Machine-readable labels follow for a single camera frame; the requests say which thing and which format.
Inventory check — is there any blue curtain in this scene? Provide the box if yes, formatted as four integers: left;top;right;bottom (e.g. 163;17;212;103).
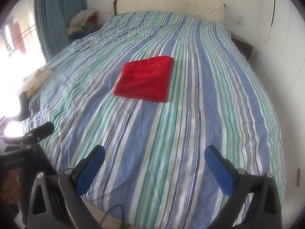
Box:
34;0;87;62

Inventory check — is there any black cable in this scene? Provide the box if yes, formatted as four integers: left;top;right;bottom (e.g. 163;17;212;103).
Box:
99;203;127;229

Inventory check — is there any pile of clothes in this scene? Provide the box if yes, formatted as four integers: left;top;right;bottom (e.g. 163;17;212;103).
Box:
67;8;102;42

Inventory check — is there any cream padded headboard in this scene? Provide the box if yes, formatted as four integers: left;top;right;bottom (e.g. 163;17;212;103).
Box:
113;0;225;24

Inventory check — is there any red knitted sweater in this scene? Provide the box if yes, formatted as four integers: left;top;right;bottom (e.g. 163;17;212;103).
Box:
114;56;174;102

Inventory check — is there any black smartphone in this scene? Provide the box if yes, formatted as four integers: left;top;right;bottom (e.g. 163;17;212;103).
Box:
29;98;40;117

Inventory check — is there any patterned cream pillow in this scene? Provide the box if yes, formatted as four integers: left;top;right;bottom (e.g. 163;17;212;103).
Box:
21;67;53;99

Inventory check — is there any striped blue green bedsheet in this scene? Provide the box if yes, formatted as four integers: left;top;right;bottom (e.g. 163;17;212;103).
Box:
23;11;286;228

